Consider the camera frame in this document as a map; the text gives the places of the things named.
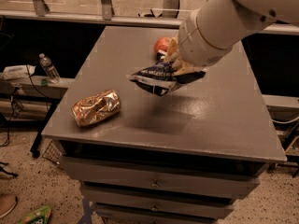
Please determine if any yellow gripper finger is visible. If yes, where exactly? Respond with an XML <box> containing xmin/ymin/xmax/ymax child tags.
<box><xmin>172</xmin><ymin>58</ymin><xmax>203</xmax><ymax>76</ymax></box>
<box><xmin>164</xmin><ymin>36</ymin><xmax>179</xmax><ymax>62</ymax></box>

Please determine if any blue chip bag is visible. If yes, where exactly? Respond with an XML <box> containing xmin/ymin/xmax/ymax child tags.
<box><xmin>128</xmin><ymin>62</ymin><xmax>206</xmax><ymax>96</ymax></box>

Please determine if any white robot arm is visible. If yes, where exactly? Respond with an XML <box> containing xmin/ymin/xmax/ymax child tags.
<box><xmin>167</xmin><ymin>0</ymin><xmax>299</xmax><ymax>76</ymax></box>

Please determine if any crushed orange can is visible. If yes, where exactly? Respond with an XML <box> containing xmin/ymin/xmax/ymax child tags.
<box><xmin>72</xmin><ymin>90</ymin><xmax>121</xmax><ymax>127</ymax></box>

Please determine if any green snack bag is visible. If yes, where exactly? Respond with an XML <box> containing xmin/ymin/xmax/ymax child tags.
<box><xmin>17</xmin><ymin>205</ymin><xmax>52</xmax><ymax>224</ymax></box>

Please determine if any red apple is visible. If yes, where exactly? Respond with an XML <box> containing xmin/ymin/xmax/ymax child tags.
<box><xmin>154</xmin><ymin>36</ymin><xmax>172</xmax><ymax>54</ymax></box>

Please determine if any grey drawer cabinet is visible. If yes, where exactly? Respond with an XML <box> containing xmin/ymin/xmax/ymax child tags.
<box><xmin>44</xmin><ymin>26</ymin><xmax>285</xmax><ymax>224</ymax></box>

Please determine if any clear plastic water bottle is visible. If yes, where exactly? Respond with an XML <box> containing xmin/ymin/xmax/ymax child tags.
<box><xmin>39</xmin><ymin>53</ymin><xmax>61</xmax><ymax>83</ymax></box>

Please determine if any low grey side bench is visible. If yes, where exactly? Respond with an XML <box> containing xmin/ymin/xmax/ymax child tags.
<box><xmin>0</xmin><ymin>76</ymin><xmax>74</xmax><ymax>158</ymax></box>

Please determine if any white tissue pack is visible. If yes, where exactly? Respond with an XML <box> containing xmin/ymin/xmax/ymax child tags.
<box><xmin>1</xmin><ymin>64</ymin><xmax>36</xmax><ymax>80</ymax></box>

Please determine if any brown shoe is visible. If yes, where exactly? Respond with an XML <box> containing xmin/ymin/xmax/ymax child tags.
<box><xmin>0</xmin><ymin>194</ymin><xmax>18</xmax><ymax>218</ymax></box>

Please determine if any wire mesh basket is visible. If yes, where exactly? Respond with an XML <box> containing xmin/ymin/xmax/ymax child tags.
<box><xmin>42</xmin><ymin>141</ymin><xmax>62</xmax><ymax>166</ymax></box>

